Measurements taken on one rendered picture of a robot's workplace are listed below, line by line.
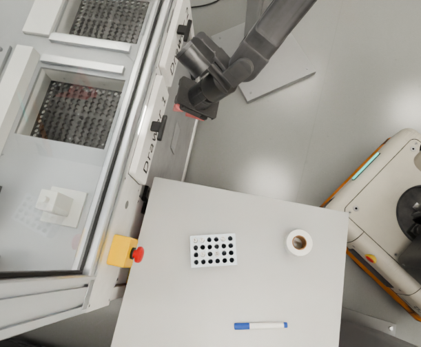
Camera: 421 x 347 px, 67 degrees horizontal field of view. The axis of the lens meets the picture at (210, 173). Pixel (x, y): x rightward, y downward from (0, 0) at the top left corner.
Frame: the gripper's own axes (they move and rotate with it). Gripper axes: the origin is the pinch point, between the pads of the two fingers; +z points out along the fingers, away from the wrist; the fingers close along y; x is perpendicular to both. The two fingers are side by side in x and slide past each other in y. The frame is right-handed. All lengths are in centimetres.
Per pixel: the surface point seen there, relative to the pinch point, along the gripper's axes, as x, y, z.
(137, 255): 35.9, -0.7, 8.6
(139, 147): 10.0, 5.3, 8.9
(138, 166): 14.7, 4.1, 9.5
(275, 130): -44, -82, 62
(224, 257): 32.2, -23.5, 5.0
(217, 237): 27.4, -21.1, 6.7
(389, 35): -118, -133, 29
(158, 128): 3.2, 1.7, 8.6
